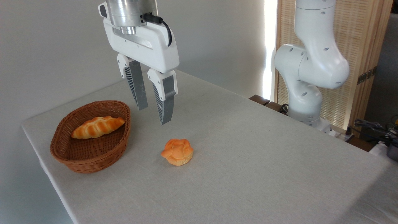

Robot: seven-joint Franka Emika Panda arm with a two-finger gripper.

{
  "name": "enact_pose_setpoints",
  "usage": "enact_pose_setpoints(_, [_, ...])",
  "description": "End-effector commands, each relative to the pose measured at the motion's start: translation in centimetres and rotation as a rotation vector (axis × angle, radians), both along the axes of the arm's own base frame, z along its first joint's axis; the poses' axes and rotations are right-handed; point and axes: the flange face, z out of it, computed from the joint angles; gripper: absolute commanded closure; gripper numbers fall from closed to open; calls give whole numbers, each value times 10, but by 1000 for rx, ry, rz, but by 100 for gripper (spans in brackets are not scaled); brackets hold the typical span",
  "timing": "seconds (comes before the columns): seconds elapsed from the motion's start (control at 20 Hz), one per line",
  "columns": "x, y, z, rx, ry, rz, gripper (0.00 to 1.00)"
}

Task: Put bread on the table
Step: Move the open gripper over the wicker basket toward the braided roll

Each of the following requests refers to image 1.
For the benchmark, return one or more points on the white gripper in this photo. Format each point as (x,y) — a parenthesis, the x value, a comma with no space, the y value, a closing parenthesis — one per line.
(149,46)

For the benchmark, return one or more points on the long braided bread loaf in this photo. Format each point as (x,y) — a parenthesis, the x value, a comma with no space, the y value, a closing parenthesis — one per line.
(96,127)

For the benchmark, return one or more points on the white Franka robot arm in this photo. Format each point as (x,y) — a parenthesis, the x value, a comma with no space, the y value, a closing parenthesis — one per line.
(311,62)

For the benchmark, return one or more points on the round orange bread bun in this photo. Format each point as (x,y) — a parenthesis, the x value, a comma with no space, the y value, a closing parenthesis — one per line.
(178,152)

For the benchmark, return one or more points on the brown woven wicker basket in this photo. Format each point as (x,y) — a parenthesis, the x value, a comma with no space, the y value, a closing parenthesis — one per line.
(93,155)

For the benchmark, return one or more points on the dark brown wooden furniture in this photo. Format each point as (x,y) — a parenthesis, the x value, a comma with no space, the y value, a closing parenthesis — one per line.
(259,100)

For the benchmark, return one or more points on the white power strip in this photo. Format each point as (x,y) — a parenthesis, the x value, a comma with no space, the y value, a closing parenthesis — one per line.
(337,133)

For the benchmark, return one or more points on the dark metal screen hinge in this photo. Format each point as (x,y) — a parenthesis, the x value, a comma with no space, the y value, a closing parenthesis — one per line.
(366,76)

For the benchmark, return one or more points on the wooden slatted folding screen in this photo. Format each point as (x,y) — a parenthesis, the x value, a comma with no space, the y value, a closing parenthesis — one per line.
(357,31)

